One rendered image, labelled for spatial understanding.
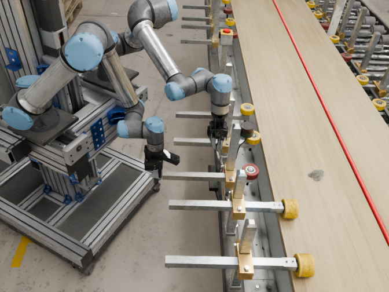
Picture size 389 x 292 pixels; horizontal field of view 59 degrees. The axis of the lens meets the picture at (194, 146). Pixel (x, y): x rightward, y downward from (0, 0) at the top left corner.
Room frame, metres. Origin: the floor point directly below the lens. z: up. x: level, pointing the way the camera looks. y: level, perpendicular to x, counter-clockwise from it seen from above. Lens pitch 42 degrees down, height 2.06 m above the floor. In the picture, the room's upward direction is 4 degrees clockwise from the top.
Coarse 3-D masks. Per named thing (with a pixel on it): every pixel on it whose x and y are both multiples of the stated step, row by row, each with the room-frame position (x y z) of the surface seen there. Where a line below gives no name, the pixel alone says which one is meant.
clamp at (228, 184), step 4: (224, 164) 1.20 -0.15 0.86; (224, 168) 1.18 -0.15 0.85; (224, 172) 1.16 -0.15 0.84; (228, 172) 1.14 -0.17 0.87; (232, 172) 1.14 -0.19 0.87; (228, 176) 1.11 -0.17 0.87; (232, 176) 1.11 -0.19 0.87; (228, 180) 1.08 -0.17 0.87; (228, 184) 1.08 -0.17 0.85; (232, 184) 1.08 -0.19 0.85
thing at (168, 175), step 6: (168, 174) 1.10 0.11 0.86; (174, 174) 1.11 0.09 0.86; (180, 174) 1.11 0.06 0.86; (186, 174) 1.11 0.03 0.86; (192, 174) 1.11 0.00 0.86; (198, 174) 1.12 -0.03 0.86; (204, 174) 1.12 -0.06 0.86; (210, 174) 1.12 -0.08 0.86; (216, 174) 1.12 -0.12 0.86; (222, 174) 1.13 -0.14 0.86; (186, 180) 1.10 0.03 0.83; (192, 180) 1.10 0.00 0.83; (198, 180) 1.10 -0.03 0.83; (204, 180) 1.11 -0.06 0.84; (210, 180) 1.11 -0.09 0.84; (216, 180) 1.11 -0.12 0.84; (222, 180) 1.11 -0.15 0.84; (246, 180) 1.11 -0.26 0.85; (252, 180) 1.11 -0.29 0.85
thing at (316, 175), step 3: (312, 171) 1.14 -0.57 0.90; (315, 171) 1.14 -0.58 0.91; (318, 171) 1.14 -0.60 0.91; (321, 171) 1.14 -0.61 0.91; (309, 174) 1.12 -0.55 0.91; (312, 174) 1.12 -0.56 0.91; (315, 174) 1.12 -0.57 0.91; (318, 174) 1.12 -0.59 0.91; (321, 174) 1.12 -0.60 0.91; (312, 177) 1.10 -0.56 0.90; (315, 177) 1.10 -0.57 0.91; (318, 177) 1.10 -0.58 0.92; (321, 177) 1.11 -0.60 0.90; (315, 180) 1.09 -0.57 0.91; (318, 180) 1.09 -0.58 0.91
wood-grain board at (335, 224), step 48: (240, 0) 3.38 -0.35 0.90; (288, 0) 3.47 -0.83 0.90; (240, 48) 2.40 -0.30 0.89; (288, 48) 2.43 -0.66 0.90; (288, 96) 1.78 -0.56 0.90; (336, 96) 1.81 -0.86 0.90; (288, 144) 1.33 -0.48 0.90; (336, 144) 1.36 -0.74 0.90; (384, 144) 1.38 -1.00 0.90; (288, 192) 1.01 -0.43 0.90; (336, 192) 1.02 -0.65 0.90; (384, 192) 1.04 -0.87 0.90; (288, 240) 0.76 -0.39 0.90; (336, 240) 0.77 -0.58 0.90; (384, 240) 0.79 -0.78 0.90; (336, 288) 0.58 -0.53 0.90; (384, 288) 0.59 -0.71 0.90
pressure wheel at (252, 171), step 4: (248, 164) 1.16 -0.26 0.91; (252, 164) 1.16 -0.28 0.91; (244, 168) 1.13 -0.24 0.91; (248, 168) 1.14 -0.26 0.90; (252, 168) 1.14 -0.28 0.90; (256, 168) 1.14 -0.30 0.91; (248, 172) 1.11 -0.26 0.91; (252, 172) 1.11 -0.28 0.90; (256, 172) 1.11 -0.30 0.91; (248, 176) 1.09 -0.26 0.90; (252, 176) 1.09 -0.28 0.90; (256, 176) 1.10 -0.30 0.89
